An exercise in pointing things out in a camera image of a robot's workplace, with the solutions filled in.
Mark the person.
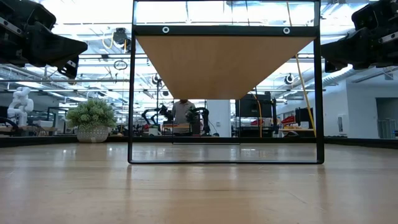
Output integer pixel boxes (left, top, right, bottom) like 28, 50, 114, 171
172, 99, 197, 135

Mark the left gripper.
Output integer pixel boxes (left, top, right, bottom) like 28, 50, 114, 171
0, 0, 89, 79

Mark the yellow cable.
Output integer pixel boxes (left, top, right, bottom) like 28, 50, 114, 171
294, 54, 317, 138

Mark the white humanoid robot figure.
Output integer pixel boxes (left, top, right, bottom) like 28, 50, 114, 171
6, 86, 35, 127

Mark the black aluminium table frame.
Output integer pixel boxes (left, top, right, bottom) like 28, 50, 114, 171
0, 135, 398, 149

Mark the black monitor on stand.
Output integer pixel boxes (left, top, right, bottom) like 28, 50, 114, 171
234, 91, 278, 138

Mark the green potted plant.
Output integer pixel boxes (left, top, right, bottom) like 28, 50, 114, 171
65, 98, 118, 144

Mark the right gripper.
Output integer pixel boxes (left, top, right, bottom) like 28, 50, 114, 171
320, 0, 398, 74

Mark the wooden shelf black metal frame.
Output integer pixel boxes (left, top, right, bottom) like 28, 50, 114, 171
127, 0, 325, 165

